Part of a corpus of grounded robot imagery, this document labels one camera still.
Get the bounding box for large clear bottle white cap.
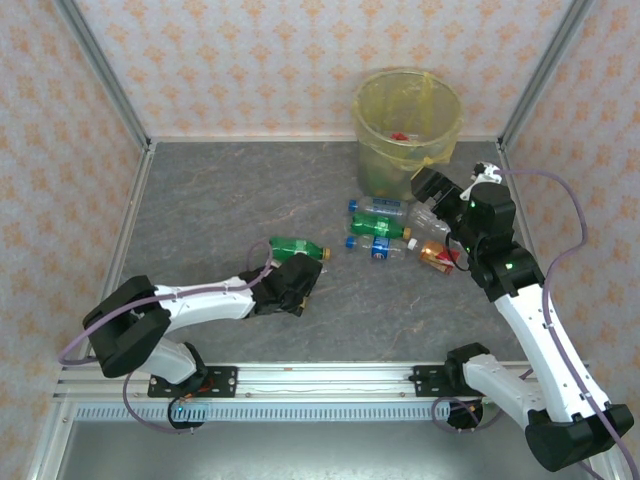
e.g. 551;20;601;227
405;201;454;251

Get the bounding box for clear bottle pale label blue cap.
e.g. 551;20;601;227
348;196;410;219

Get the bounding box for orange red plastic bottle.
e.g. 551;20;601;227
418;240;459;276

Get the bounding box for green bottle green label yellow cap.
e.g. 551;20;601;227
349;212;412;241

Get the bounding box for clear bottle dark blue label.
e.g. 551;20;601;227
344;233;409;261

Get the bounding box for bin with yellow bag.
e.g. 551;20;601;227
351;68;465;199

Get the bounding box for grey metal shelf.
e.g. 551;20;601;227
54;418;599;480

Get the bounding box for aluminium side frame rail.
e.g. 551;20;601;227
27;142;157;480
497;141;619;480

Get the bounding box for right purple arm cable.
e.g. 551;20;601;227
432;168;639;480

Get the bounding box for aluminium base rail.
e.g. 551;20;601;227
53;362;591;402

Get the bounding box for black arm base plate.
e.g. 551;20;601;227
412;364;454;399
147;366;239;399

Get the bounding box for grey slotted cable duct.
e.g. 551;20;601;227
74;402;454;423

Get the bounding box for aluminium back frame bar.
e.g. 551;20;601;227
149;133;501;144

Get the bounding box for aluminium frame post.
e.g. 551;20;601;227
53;0;152;151
499;0;596;146

